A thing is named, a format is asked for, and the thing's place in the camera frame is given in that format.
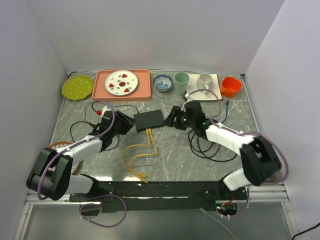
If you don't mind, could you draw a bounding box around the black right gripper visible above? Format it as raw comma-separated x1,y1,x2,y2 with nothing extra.
162,105,196,131

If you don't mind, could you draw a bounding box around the thin black power cord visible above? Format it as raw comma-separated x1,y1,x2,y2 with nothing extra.
69,102,141,151

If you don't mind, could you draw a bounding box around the black network switch box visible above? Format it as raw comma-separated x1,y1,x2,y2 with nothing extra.
133,109,164,132

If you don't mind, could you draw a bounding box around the yellow ethernet cable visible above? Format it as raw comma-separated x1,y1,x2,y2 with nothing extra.
128,128,159,178
121,127,154,182

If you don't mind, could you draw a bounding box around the blue ethernet cable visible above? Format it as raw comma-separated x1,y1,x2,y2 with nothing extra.
220,100,231,124

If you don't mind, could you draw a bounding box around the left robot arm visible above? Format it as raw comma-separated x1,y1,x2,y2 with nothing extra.
26,110,136,201

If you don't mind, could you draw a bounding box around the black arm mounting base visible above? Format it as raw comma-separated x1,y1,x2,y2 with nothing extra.
69,181,247,213

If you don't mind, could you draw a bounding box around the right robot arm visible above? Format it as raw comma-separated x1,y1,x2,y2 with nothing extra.
163,100,282,200

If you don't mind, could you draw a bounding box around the pink plastic tray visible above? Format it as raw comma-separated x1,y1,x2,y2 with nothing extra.
92,69,152,102

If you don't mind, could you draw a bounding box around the white watermelon pattern plate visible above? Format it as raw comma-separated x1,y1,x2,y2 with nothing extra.
104,70,139,97

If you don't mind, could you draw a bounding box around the blue white patterned bowl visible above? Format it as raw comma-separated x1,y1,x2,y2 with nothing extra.
152,74,173,92

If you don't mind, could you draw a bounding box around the white square plate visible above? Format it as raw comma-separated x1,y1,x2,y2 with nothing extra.
186,73,222,101

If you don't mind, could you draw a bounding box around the pale green cup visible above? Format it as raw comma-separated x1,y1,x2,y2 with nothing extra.
174,72,190,96

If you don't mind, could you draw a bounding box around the white ceramic mug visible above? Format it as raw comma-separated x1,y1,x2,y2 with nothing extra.
196,73,213,95

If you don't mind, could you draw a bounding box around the green dotted plate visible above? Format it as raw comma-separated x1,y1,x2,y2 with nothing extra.
61,75,94,101

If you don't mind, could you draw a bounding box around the orange plastic bowl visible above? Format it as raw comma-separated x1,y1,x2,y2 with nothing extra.
220,76,242,98

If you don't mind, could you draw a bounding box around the brown petal pattern plate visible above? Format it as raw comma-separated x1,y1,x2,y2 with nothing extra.
48,141,80,175

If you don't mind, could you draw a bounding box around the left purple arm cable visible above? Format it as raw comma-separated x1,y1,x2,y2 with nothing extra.
37,99,127,228

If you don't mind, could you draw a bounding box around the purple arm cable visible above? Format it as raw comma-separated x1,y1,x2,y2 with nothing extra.
37,99,127,228
184,88,290,219

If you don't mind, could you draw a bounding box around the white loose cable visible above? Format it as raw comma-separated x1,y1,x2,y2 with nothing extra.
199,207,238,240

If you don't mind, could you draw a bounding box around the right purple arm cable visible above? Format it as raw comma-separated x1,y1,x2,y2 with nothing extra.
184,88,290,219

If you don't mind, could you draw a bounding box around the aluminium frame rail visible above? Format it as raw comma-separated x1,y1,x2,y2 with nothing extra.
24,183,289,205

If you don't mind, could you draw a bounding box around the black cord bottom right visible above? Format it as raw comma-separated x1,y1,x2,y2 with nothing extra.
291,223,320,240

